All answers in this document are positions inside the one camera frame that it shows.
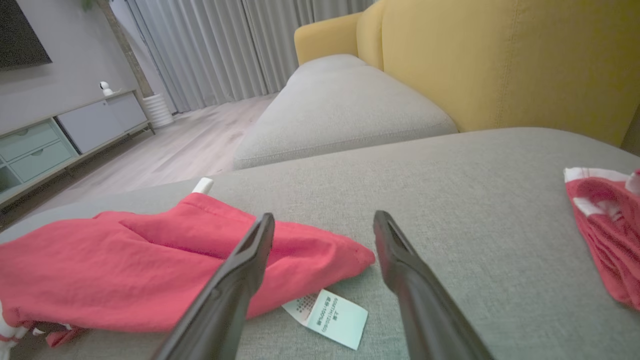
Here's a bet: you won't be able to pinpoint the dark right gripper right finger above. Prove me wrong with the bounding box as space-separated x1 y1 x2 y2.
372 210 496 360

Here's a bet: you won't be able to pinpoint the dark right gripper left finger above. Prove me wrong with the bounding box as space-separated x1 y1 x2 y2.
152 212 276 360

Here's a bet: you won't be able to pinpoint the red Bulls 23 jersey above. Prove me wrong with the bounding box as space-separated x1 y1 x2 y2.
0 177 376 351

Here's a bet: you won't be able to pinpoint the red shorts with white stripe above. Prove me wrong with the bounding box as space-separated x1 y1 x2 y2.
564 167 640 311

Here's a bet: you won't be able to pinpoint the large grey sofa seat cushion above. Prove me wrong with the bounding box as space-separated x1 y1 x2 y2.
0 127 640 360

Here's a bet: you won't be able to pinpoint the white ribbed plant pot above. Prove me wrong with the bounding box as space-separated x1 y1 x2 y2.
142 93 175 129

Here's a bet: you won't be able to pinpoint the small grey sofa seat cushion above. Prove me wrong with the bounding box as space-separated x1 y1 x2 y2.
232 54 458 171

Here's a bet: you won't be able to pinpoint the low grey media cabinet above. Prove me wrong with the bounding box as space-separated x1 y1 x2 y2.
0 90 156 211

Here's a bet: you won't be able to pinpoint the yellow sofa backrest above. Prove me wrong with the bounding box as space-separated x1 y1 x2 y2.
356 0 640 148

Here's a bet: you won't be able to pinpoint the grey pleated curtain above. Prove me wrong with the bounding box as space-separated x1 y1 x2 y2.
110 0 376 113

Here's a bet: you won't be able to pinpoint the brown plant trunk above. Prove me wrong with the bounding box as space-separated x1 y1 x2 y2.
97 0 154 98

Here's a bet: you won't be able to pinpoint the yellow sofa armrest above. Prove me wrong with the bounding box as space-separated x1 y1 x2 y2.
294 12 363 67

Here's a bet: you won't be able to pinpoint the black wall television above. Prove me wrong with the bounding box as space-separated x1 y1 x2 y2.
0 0 53 71

